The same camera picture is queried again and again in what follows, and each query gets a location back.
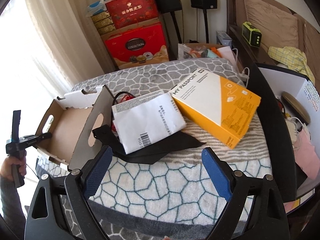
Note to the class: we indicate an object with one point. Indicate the pink face mask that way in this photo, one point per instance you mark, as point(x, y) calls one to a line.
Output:
point(305, 155)

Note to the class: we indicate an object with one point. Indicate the person left hand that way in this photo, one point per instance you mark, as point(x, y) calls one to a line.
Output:
point(6, 170)

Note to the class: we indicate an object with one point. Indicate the cream curtain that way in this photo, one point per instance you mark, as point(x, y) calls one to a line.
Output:
point(49, 48)

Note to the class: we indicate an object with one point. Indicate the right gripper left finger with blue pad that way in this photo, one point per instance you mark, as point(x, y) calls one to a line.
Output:
point(83, 183)

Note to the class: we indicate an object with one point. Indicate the brown sofa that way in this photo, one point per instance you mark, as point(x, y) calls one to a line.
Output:
point(280, 27)

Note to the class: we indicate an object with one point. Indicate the green black portable device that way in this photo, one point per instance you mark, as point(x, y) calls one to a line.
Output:
point(251, 34)

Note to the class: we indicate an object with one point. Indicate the red tea gift bag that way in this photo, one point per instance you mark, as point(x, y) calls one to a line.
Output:
point(128, 12)

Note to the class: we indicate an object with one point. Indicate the red collection gift bag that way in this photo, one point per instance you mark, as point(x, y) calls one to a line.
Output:
point(137, 47)

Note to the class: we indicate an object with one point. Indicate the patterned grey white blanket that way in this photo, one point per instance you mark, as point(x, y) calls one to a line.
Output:
point(175, 196)

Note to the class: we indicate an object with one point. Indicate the blue tissue pack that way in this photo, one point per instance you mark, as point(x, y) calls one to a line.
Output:
point(96, 8)

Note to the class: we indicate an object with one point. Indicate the small grey box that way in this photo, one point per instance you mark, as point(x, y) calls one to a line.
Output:
point(223, 38)

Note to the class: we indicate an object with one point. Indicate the person left forearm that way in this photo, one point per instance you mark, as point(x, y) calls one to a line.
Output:
point(12, 210)

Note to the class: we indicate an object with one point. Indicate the white cardboard tray box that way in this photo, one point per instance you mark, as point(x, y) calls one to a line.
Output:
point(71, 119)

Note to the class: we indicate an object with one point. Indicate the brown glasses case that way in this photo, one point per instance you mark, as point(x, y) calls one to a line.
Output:
point(295, 107)

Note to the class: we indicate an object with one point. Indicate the yellow white passport drive box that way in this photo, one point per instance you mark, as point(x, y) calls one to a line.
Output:
point(219, 106)

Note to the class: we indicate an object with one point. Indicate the yellow checked cloth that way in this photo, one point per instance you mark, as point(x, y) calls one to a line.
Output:
point(293, 58)

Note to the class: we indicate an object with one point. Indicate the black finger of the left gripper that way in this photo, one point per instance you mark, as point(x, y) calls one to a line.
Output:
point(15, 125)
point(31, 140)

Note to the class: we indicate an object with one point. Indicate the stacked gold boxes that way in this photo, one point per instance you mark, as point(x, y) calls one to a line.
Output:
point(103, 23)

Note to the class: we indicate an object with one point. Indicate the cardboard box of clutter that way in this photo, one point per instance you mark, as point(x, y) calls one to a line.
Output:
point(206, 50)

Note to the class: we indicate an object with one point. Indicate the black fabric pouch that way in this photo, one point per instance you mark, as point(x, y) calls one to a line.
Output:
point(150, 154)

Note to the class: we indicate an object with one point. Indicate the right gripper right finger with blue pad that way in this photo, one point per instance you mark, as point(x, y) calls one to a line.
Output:
point(224, 181)

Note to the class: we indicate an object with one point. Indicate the black white storage box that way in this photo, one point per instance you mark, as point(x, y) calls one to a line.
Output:
point(269, 82)

